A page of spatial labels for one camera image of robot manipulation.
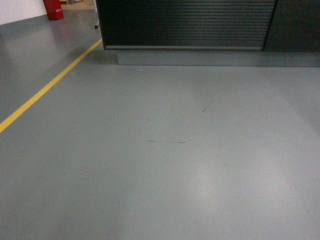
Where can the red fire extinguisher box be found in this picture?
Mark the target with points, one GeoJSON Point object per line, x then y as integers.
{"type": "Point", "coordinates": [53, 9]}

